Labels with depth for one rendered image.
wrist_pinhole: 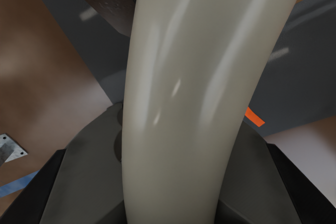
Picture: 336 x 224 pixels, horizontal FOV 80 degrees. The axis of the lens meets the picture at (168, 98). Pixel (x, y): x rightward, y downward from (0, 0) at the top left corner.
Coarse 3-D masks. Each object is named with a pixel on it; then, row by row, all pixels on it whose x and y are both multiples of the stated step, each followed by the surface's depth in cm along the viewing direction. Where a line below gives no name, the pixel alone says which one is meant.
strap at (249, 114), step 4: (248, 108) 117; (248, 112) 119; (252, 112) 119; (248, 116) 120; (252, 116) 120; (256, 116) 120; (252, 120) 122; (256, 120) 122; (260, 120) 122; (256, 124) 124; (260, 124) 124
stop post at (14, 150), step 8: (0, 136) 128; (8, 136) 129; (0, 144) 132; (8, 144) 132; (16, 144) 132; (0, 152) 127; (8, 152) 131; (16, 152) 136; (24, 152) 136; (0, 160) 125; (8, 160) 140
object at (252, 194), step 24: (240, 144) 9; (264, 144) 9; (240, 168) 8; (264, 168) 8; (240, 192) 7; (264, 192) 7; (216, 216) 7; (240, 216) 6; (264, 216) 6; (288, 216) 6
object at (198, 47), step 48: (144, 0) 3; (192, 0) 3; (240, 0) 3; (288, 0) 3; (144, 48) 4; (192, 48) 3; (240, 48) 3; (144, 96) 4; (192, 96) 4; (240, 96) 4; (144, 144) 4; (192, 144) 4; (144, 192) 5; (192, 192) 5
